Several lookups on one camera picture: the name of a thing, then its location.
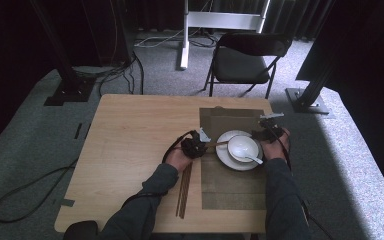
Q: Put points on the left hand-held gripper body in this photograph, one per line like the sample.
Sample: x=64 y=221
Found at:
x=191 y=148

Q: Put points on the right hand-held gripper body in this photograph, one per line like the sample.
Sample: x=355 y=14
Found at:
x=271 y=133

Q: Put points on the single brown wooden chopstick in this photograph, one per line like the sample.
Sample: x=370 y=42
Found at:
x=218 y=144

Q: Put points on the white plate with dark rim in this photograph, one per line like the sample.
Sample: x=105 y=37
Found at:
x=223 y=158

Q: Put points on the bundle of brown chopsticks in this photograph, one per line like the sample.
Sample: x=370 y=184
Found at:
x=184 y=193

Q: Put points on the person's right hand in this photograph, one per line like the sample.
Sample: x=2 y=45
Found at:
x=275 y=150

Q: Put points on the person's left hand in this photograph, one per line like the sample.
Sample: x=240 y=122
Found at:
x=178 y=160

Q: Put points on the brown woven placemat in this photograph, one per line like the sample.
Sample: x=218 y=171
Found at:
x=230 y=190

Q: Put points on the black metal stand with base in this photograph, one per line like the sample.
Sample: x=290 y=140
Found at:
x=71 y=90
x=308 y=100

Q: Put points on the black folding chair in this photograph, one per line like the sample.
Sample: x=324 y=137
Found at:
x=240 y=65

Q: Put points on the black tape strip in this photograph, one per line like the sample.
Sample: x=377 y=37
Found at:
x=78 y=130
x=88 y=130

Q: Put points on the dark curtain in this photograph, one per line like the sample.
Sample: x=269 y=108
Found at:
x=290 y=16

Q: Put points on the grey tape piece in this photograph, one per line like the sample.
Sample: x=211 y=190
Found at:
x=67 y=202

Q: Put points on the dark rounded object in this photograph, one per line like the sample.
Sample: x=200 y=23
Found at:
x=80 y=230

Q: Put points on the white metal desk frame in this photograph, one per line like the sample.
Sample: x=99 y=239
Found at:
x=223 y=20

